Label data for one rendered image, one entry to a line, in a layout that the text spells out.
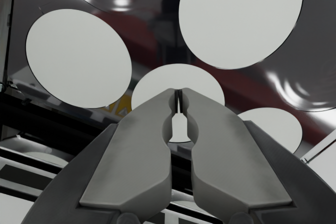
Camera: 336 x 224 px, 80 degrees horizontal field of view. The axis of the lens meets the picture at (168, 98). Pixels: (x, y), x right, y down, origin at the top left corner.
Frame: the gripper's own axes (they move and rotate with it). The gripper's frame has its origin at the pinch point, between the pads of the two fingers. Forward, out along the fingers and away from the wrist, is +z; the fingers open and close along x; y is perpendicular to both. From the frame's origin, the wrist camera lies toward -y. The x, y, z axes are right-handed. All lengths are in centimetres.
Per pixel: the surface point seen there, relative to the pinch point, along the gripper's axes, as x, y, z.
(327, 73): 14.6, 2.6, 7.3
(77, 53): -9.4, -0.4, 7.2
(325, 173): 27.6, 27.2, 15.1
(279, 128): 11.5, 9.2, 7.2
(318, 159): 25.1, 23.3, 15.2
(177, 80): 0.0, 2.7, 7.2
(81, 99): -10.3, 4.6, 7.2
